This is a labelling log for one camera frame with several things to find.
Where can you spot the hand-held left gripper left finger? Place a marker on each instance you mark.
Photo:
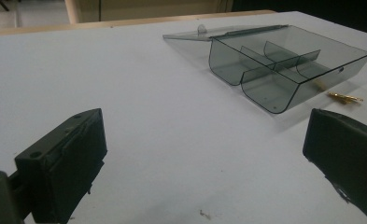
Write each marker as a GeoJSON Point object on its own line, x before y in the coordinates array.
{"type": "Point", "coordinates": [69, 161]}

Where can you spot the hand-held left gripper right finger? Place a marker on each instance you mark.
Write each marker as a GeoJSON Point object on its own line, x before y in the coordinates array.
{"type": "Point", "coordinates": [346, 152]}

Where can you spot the gold hair clip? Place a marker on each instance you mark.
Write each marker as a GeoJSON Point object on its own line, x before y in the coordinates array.
{"type": "Point", "coordinates": [344, 97]}

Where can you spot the clear smoky plastic compartment box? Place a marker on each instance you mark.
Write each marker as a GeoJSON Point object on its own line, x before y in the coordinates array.
{"type": "Point", "coordinates": [274, 65]}

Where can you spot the wooden frame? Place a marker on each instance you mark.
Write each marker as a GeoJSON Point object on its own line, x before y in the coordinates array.
{"type": "Point", "coordinates": [115, 18]}

